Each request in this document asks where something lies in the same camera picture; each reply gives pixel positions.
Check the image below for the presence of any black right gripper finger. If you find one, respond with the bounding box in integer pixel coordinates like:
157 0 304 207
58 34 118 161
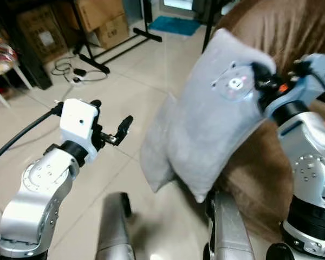
251 61 277 82

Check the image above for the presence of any grey pillow with bear patch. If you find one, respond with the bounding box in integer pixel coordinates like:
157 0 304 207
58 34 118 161
139 28 277 204

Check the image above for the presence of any brown sofa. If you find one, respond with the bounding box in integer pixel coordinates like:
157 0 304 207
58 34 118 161
210 0 325 245

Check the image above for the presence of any black metal floor stand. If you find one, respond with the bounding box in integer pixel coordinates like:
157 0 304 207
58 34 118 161
69 0 163 74

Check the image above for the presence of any blue floor mat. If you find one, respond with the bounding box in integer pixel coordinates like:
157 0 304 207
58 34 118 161
148 15 202 36

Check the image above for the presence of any small printed cardboard box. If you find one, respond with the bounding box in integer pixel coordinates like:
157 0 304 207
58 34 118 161
95 15 131 50

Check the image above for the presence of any black cabinet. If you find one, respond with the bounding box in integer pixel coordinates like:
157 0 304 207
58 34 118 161
0 0 54 90

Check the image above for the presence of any large brown cardboard box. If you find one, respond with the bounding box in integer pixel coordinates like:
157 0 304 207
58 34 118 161
75 0 125 32

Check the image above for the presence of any dark cardboard box with label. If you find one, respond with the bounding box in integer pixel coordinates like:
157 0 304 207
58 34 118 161
16 5 63 52

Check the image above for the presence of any silver left robot leg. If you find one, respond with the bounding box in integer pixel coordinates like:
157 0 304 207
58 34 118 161
95 192 136 260

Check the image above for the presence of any silver robot leg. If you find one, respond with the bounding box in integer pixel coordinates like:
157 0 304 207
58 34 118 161
203 189 256 260
95 192 136 260

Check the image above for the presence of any white-legged stool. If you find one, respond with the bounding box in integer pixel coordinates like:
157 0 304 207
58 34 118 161
0 35 35 109

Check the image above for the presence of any silver right robot leg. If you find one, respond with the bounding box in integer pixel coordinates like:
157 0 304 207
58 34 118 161
203 189 256 260

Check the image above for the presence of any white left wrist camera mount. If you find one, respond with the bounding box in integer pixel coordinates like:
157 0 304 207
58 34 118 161
59 99 101 148

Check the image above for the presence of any black power cable with adapter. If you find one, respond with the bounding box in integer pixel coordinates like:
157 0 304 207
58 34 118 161
51 54 108 87

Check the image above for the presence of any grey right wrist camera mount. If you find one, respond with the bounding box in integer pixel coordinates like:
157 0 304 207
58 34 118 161
264 53 325 118

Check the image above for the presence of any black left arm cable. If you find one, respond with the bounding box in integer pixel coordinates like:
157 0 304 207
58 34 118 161
0 103 63 168

